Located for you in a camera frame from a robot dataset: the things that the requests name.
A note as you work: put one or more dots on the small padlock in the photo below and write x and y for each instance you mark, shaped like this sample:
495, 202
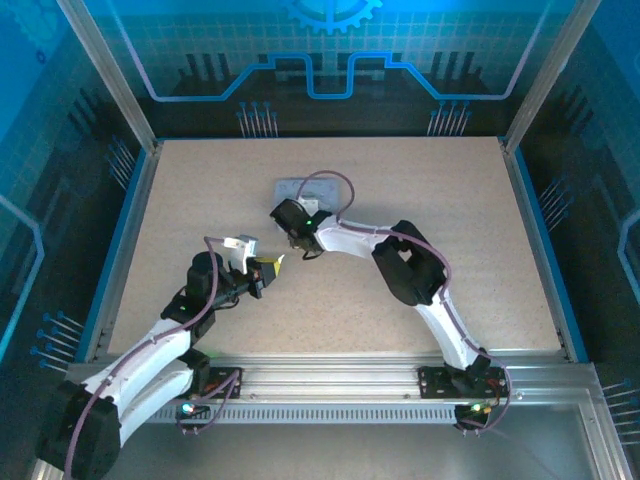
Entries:
299, 246

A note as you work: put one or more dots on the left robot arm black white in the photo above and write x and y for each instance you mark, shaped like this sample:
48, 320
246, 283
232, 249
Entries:
145, 360

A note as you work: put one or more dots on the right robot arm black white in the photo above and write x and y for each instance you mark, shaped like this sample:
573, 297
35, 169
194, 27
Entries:
410, 265

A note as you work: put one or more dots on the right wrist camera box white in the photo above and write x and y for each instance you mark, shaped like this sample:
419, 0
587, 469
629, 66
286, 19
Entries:
306, 205

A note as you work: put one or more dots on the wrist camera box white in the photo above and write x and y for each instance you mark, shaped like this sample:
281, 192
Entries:
306, 205
242, 250

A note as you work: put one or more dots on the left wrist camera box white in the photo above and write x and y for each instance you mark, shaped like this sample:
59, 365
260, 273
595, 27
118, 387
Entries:
242, 250

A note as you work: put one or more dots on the aluminium table side rail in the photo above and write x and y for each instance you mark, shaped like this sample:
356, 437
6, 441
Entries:
530, 215
135, 225

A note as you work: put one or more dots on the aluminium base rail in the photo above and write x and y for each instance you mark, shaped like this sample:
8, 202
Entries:
330, 375

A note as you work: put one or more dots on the aluminium frame post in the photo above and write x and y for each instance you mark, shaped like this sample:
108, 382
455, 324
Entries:
107, 75
550, 75

